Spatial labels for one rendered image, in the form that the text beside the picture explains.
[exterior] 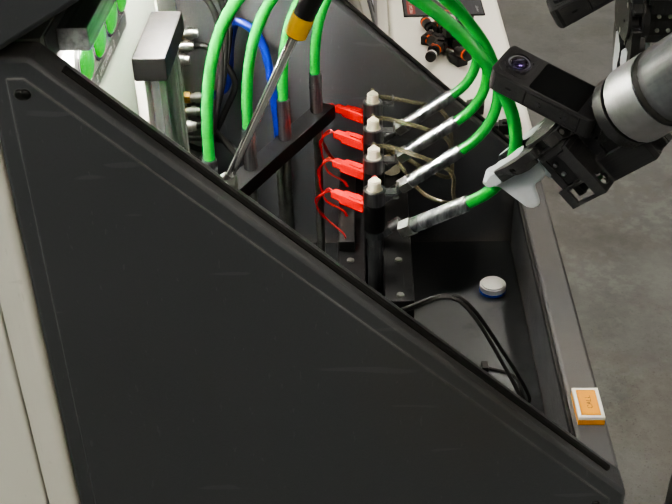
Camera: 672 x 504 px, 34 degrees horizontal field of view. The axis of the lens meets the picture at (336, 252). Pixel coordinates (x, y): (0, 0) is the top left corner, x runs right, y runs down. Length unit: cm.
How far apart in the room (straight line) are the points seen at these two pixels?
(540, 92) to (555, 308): 45
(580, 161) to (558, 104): 6
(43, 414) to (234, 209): 32
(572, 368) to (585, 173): 34
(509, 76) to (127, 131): 37
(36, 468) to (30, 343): 17
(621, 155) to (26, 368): 60
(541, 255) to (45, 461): 73
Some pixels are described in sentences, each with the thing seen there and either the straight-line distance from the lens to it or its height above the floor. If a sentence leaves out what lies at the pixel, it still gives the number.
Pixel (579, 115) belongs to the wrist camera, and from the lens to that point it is 105.
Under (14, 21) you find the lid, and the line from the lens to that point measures 89.
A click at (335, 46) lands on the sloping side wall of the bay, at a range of 160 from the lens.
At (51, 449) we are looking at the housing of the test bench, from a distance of 117.
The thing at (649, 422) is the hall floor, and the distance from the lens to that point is 272.
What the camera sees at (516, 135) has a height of 127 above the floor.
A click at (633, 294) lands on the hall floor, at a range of 312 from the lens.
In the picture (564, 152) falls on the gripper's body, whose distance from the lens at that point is 107.
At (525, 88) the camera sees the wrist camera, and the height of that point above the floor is 135.
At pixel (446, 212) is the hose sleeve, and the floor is 116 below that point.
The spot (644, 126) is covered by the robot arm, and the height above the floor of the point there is 135.
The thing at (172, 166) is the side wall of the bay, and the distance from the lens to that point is 94.
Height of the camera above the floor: 181
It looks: 34 degrees down
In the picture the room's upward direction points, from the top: 2 degrees counter-clockwise
